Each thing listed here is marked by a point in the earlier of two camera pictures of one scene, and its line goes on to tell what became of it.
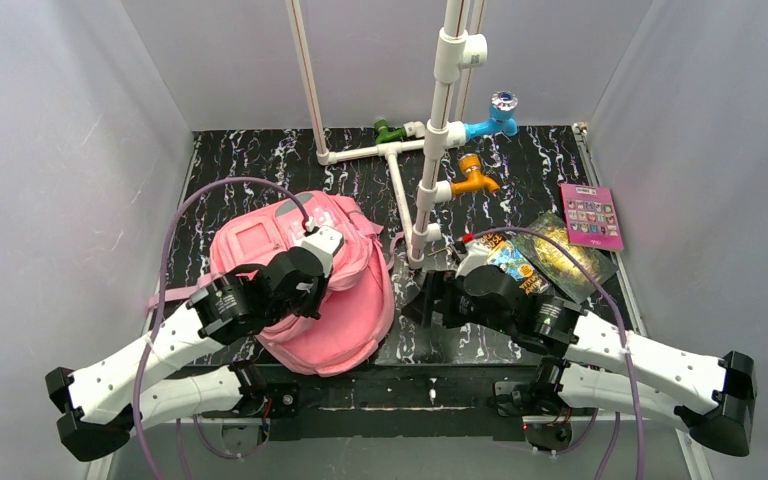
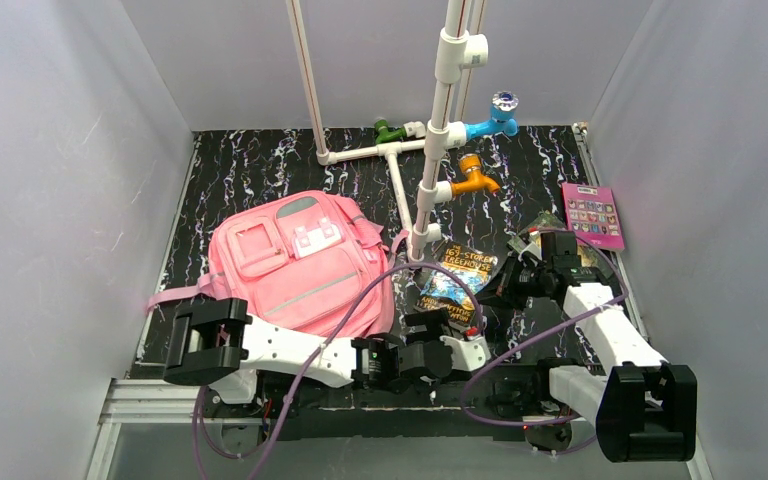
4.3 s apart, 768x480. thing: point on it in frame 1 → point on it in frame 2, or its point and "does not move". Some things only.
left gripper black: (308, 291) → (438, 324)
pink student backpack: (357, 307) does not move
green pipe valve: (385, 134) does not move
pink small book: (591, 217) does not move
